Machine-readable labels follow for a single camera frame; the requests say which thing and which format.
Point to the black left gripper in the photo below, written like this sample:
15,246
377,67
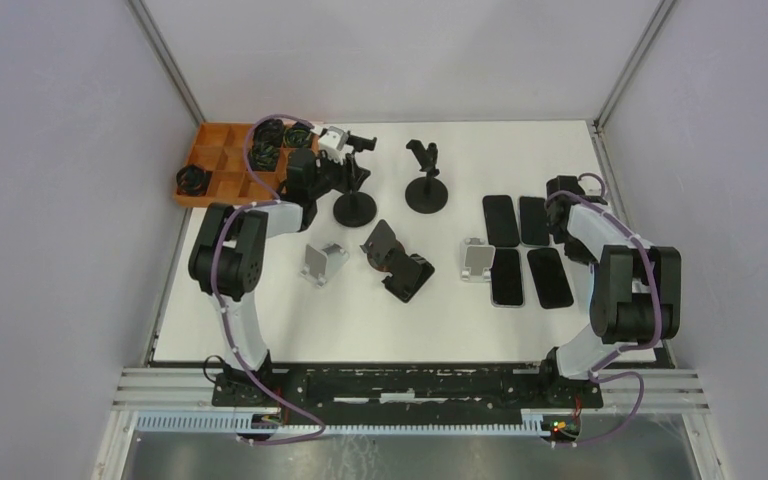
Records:
351,175

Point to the black round clamp stand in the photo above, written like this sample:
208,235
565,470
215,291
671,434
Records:
356,209

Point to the black round tall stand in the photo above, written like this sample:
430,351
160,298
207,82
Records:
428,194

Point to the black folding phone stand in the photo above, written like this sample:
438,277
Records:
407,274

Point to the silver edge smartphone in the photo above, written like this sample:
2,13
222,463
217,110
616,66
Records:
507,289

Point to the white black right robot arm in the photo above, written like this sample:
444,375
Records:
635,299

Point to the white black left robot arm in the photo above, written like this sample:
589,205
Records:
227,259

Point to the round wooden base stand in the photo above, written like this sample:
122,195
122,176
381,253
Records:
379,246

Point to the silver stand left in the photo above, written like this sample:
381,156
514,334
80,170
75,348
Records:
320,265

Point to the silver metal phone stand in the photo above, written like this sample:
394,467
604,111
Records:
476,260

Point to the orange wooden organizer tray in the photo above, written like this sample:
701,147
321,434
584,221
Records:
248,161

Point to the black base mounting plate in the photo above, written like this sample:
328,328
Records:
410,393

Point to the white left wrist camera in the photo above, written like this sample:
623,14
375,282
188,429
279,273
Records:
332,142

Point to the black cable bundle corner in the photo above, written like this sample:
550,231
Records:
193,181

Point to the white slotted cable duct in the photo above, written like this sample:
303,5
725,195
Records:
254,423

